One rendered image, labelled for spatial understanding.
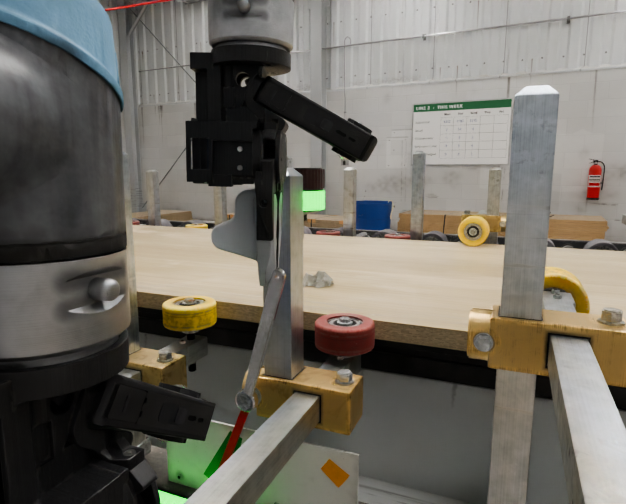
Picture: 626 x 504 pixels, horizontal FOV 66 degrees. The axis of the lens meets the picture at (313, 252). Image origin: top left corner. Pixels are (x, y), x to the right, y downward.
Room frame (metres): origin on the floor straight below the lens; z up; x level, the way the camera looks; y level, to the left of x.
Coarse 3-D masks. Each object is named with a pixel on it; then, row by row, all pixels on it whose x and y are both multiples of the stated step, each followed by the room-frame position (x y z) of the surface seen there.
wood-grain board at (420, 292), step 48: (144, 240) 1.41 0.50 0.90; (192, 240) 1.41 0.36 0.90; (336, 240) 1.41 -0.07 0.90; (384, 240) 1.41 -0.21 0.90; (144, 288) 0.82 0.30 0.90; (192, 288) 0.82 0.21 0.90; (240, 288) 0.82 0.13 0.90; (336, 288) 0.82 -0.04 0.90; (384, 288) 0.82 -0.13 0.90; (432, 288) 0.82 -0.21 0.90; (480, 288) 0.82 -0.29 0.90; (624, 288) 0.82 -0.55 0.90; (384, 336) 0.64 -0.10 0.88; (432, 336) 0.61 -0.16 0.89
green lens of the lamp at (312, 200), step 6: (306, 192) 0.55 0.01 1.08; (312, 192) 0.56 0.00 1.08; (318, 192) 0.56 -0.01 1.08; (324, 192) 0.58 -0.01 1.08; (306, 198) 0.55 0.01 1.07; (312, 198) 0.56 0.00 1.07; (318, 198) 0.56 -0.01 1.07; (324, 198) 0.58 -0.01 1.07; (306, 204) 0.55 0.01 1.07; (312, 204) 0.56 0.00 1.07; (318, 204) 0.56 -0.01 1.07; (324, 204) 0.58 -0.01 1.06; (306, 210) 0.55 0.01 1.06; (312, 210) 0.56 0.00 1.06
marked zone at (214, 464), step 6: (228, 438) 0.54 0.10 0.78; (240, 438) 0.53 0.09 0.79; (222, 444) 0.54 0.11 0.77; (240, 444) 0.53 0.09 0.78; (222, 450) 0.54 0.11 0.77; (234, 450) 0.54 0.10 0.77; (216, 456) 0.55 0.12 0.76; (222, 456) 0.54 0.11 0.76; (210, 462) 0.55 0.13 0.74; (216, 462) 0.55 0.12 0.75; (210, 468) 0.55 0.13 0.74; (216, 468) 0.55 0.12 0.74; (204, 474) 0.56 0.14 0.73; (210, 474) 0.55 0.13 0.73
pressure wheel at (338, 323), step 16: (320, 320) 0.62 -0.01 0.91; (336, 320) 0.63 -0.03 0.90; (352, 320) 0.63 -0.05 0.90; (368, 320) 0.62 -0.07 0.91; (320, 336) 0.60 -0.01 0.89; (336, 336) 0.58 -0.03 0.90; (352, 336) 0.58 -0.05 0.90; (368, 336) 0.59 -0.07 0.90; (336, 352) 0.58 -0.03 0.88; (352, 352) 0.58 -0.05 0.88
